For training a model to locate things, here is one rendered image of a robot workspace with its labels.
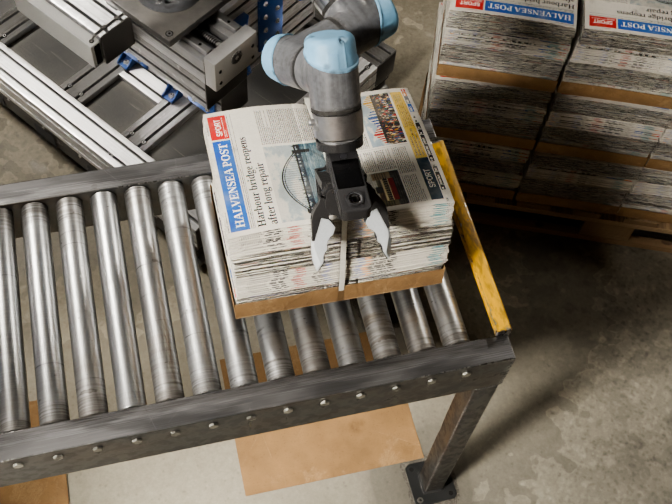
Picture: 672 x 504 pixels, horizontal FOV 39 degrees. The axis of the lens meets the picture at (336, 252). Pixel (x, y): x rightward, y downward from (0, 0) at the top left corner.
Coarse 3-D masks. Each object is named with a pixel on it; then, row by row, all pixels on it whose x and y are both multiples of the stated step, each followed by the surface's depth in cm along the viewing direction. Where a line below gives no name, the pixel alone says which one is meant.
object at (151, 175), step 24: (120, 168) 184; (144, 168) 184; (168, 168) 185; (192, 168) 185; (0, 192) 180; (24, 192) 180; (48, 192) 180; (72, 192) 181; (96, 192) 182; (120, 192) 183; (120, 216) 190
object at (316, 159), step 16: (304, 112) 166; (304, 128) 163; (304, 144) 160; (320, 160) 158; (336, 224) 151; (352, 224) 152; (336, 240) 154; (352, 240) 155; (336, 256) 158; (352, 256) 158; (336, 272) 162; (352, 272) 163
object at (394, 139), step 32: (384, 96) 168; (384, 128) 163; (416, 128) 163; (384, 160) 158; (416, 160) 158; (384, 192) 153; (416, 192) 154; (448, 192) 154; (416, 224) 155; (448, 224) 157; (384, 256) 161; (416, 256) 163
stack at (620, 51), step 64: (448, 0) 224; (512, 0) 210; (576, 0) 211; (640, 0) 212; (448, 64) 224; (512, 64) 220; (576, 64) 217; (640, 64) 215; (512, 128) 240; (576, 128) 235; (640, 128) 232; (576, 192) 259; (640, 192) 254
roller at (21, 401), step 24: (0, 216) 177; (0, 240) 174; (0, 264) 172; (0, 288) 169; (0, 312) 167; (0, 336) 165; (0, 360) 163; (24, 360) 165; (0, 384) 161; (24, 384) 162; (0, 408) 159; (24, 408) 160; (0, 432) 157
